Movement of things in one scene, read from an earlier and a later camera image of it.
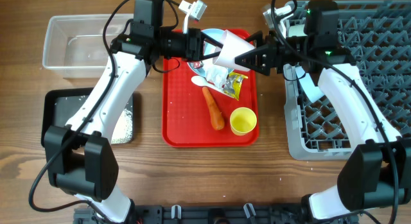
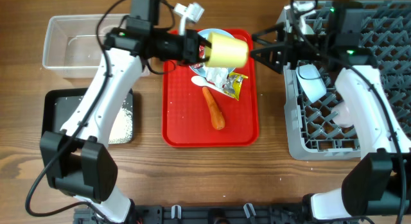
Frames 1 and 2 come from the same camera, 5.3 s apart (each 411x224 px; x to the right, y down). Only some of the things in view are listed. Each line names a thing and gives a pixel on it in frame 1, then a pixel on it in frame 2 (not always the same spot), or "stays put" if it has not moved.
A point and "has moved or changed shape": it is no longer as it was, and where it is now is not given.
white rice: [122, 132] stays put
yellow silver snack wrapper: [232, 85] stays put
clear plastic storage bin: [74, 44] stays put
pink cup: [233, 46] has moved or changed shape
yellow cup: [243, 120] to [227, 51]
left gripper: [195, 50] stays put
